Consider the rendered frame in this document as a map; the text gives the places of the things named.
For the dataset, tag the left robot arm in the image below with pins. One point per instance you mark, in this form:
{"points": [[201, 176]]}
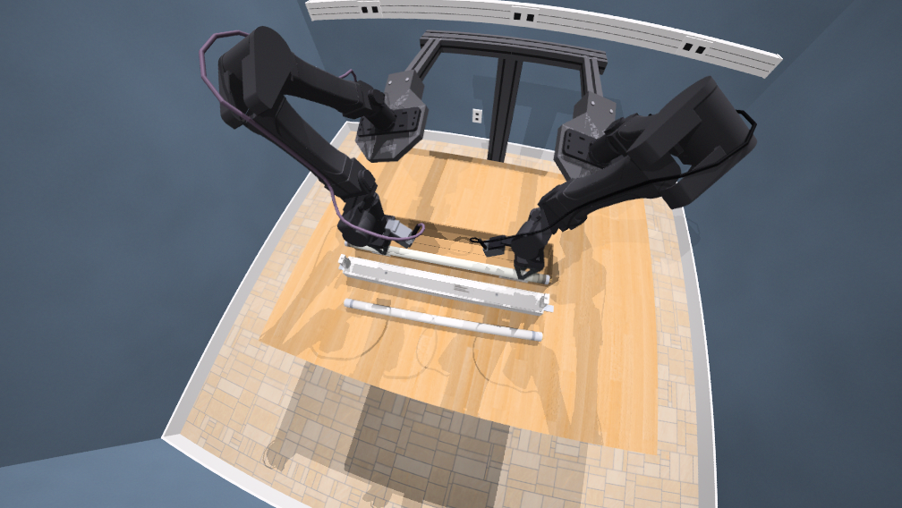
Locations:
{"points": [[714, 129]]}

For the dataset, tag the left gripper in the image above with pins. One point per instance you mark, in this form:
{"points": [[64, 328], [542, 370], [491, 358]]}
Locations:
{"points": [[535, 263]]}

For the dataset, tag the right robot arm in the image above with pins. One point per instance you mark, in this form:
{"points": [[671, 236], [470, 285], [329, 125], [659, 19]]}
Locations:
{"points": [[259, 66]]}

